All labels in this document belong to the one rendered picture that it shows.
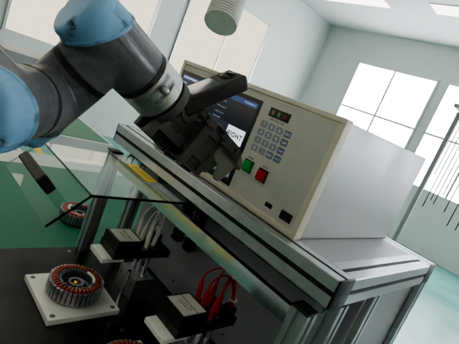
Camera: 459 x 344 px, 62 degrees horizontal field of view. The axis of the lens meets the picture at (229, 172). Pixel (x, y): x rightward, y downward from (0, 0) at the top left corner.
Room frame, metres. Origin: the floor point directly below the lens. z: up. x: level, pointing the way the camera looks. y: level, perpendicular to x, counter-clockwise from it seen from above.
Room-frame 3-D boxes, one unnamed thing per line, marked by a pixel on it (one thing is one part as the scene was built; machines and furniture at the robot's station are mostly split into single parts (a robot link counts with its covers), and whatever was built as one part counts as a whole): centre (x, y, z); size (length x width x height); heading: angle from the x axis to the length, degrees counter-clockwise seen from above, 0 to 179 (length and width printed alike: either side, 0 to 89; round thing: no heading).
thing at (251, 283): (0.72, 0.06, 1.03); 0.62 x 0.01 x 0.03; 47
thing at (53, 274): (0.72, 0.21, 0.80); 0.11 x 0.11 x 0.04
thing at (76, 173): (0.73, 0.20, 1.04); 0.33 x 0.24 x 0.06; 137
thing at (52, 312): (0.72, 0.21, 0.78); 0.15 x 0.15 x 0.01; 47
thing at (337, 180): (0.87, -0.10, 1.22); 0.44 x 0.39 x 0.20; 47
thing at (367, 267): (0.88, -0.09, 1.09); 0.68 x 0.44 x 0.05; 47
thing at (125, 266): (0.83, 0.11, 0.80); 0.07 x 0.05 x 0.06; 47
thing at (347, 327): (0.83, -0.05, 0.92); 0.66 x 0.01 x 0.30; 47
